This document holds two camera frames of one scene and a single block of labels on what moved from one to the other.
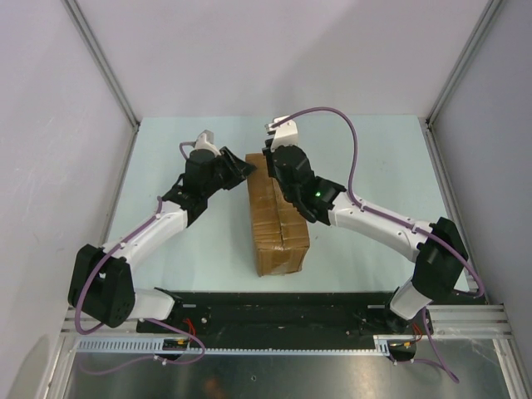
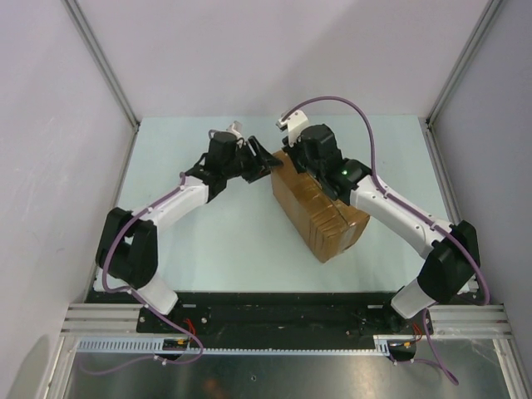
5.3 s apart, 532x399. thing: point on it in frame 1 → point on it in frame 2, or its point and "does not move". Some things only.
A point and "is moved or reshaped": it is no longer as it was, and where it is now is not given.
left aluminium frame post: x=86 y=32 does not move
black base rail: x=283 y=316 does not move
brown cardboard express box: x=280 y=233 is moved or reshaped
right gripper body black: x=289 y=193 → x=297 y=155
